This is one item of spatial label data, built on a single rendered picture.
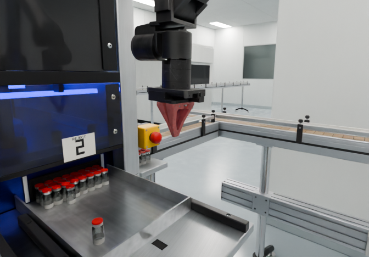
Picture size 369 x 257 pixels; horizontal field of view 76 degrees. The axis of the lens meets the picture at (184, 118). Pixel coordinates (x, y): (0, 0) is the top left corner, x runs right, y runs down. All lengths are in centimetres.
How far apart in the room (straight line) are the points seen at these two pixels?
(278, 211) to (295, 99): 80
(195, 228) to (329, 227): 93
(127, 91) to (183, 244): 44
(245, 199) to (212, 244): 100
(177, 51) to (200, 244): 37
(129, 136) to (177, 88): 35
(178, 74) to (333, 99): 146
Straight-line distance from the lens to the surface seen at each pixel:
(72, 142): 65
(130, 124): 74
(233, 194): 151
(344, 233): 139
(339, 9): 184
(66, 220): 63
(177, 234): 54
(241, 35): 934
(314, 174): 193
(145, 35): 50
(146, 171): 83
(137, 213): 61
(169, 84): 44
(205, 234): 54
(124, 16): 74
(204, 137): 127
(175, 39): 44
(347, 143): 121
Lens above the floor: 120
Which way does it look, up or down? 11 degrees down
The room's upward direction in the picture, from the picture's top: straight up
